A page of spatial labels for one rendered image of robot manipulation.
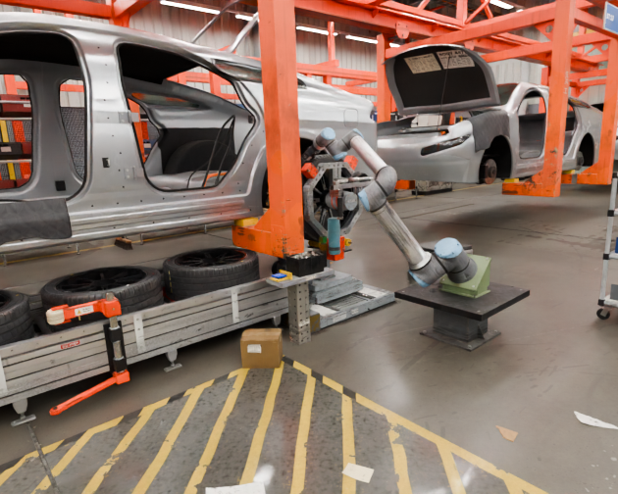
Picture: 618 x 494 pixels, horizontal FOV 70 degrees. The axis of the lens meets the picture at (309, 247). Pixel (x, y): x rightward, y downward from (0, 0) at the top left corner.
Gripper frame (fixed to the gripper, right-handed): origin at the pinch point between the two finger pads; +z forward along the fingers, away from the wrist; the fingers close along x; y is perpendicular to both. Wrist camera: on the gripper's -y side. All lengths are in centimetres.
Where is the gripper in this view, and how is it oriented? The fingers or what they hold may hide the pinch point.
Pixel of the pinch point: (305, 158)
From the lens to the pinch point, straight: 327.0
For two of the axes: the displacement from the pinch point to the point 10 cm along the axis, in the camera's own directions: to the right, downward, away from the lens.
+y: 6.7, -5.8, 4.7
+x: -6.3, -7.7, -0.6
